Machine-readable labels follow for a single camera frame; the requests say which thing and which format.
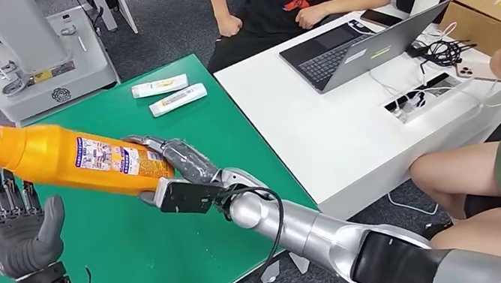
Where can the grey white machine base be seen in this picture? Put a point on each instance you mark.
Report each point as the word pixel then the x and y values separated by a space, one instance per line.
pixel 47 51

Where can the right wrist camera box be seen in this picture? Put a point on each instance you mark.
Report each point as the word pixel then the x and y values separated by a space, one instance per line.
pixel 188 195

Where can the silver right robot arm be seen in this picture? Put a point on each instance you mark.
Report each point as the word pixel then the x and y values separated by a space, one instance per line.
pixel 326 239

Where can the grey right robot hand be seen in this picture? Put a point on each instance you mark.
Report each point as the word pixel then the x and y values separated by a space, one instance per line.
pixel 188 160

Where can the person at desk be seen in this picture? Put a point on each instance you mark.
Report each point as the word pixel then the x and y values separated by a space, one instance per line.
pixel 309 5

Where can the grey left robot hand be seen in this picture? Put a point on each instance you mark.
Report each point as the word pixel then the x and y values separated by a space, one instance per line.
pixel 19 237

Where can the black smartphone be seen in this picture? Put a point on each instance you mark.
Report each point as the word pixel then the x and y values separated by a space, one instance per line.
pixel 382 18

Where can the pink smartphone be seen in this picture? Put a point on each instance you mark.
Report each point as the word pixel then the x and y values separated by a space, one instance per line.
pixel 476 72

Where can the grey open laptop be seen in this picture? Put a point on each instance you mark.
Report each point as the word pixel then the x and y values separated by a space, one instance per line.
pixel 367 55

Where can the orange plastic bottle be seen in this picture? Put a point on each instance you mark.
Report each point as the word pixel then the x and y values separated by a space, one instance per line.
pixel 57 158

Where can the white tube with yellow print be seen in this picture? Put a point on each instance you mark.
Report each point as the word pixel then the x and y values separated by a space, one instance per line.
pixel 178 100
pixel 159 86

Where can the person with controller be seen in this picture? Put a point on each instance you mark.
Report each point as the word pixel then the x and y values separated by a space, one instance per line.
pixel 461 172

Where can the white table leg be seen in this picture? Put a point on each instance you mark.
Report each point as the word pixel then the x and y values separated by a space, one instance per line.
pixel 122 4

